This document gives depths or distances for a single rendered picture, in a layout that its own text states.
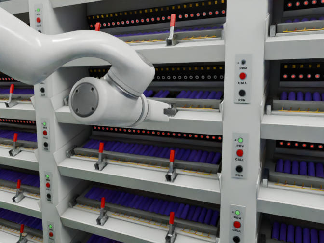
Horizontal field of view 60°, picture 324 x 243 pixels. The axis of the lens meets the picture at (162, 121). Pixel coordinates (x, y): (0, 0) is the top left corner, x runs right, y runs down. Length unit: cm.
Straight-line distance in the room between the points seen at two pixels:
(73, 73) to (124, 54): 67
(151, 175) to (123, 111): 42
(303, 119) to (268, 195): 22
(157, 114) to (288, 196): 40
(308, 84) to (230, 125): 27
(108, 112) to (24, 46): 16
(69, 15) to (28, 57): 69
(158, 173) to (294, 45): 53
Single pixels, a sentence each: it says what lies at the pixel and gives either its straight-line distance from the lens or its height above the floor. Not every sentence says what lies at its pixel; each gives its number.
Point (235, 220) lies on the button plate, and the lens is 83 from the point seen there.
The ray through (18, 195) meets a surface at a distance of 137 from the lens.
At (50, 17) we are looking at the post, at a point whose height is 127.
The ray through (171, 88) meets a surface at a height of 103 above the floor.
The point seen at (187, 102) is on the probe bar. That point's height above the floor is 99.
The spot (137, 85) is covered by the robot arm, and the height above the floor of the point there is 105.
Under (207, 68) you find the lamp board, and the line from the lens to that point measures 93.
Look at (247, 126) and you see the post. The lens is 75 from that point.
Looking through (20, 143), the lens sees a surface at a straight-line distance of 134.
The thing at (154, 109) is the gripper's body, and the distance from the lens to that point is 63.
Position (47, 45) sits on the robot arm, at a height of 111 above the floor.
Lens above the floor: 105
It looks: 8 degrees down
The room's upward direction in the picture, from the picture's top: straight up
